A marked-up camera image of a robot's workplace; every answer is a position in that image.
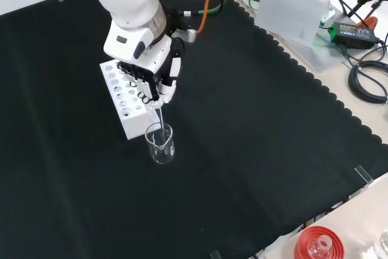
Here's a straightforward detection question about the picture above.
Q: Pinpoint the orange clamp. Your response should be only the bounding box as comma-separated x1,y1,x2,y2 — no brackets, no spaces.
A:
357,16,379,29

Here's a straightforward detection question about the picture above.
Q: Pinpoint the orange cable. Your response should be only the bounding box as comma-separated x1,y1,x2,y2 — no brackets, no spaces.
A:
196,0,212,33

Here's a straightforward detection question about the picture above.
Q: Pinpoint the pale board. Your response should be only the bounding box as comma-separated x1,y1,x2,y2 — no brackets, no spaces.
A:
255,0,331,48

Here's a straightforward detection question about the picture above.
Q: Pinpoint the clear glass beaker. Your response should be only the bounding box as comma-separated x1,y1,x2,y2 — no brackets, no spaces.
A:
144,121,176,165

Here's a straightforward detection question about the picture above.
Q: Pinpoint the black power adapter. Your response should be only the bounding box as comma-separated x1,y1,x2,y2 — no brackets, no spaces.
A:
329,21,380,50

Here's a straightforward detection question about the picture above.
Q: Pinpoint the clear glass vessel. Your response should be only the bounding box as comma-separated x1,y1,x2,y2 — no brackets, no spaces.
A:
373,227,388,259

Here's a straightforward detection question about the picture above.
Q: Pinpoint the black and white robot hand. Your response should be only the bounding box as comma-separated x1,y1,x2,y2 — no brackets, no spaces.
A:
102,20,186,110

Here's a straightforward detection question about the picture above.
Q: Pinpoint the pale base plate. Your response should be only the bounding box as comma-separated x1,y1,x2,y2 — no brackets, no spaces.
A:
233,0,360,73

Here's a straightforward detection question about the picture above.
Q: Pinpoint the clear glass rod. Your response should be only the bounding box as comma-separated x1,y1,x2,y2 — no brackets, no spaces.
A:
155,106,168,142

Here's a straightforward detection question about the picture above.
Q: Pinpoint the clear round-bottom flask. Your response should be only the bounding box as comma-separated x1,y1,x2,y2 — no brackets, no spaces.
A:
308,235,333,259

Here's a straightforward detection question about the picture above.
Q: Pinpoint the black bench cloth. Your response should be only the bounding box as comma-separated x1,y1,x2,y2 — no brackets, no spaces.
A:
0,0,388,259

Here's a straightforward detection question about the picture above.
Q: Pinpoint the white test tube rack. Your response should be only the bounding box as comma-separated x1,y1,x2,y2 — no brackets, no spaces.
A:
99,60,162,141

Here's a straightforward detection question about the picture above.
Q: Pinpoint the coiled black cable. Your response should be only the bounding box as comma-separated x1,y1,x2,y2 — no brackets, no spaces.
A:
347,61,388,104

